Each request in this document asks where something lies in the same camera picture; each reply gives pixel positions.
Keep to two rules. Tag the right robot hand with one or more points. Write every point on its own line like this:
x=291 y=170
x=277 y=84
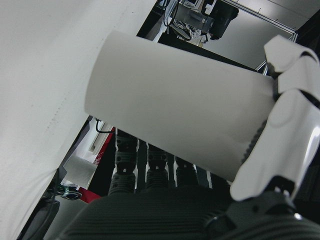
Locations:
x=175 y=217

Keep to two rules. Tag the black device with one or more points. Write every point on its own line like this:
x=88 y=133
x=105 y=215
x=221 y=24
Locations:
x=42 y=220

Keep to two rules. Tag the crumpled silver foil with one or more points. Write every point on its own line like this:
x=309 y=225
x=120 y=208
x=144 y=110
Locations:
x=187 y=30

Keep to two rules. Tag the grey metal cabinet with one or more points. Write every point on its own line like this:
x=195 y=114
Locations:
x=195 y=17

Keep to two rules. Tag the black round bin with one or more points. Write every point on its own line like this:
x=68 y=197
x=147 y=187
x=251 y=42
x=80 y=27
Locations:
x=225 y=17

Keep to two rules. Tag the background aluminium frame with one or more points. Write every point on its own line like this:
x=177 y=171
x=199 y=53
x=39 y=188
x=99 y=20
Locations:
x=262 y=17

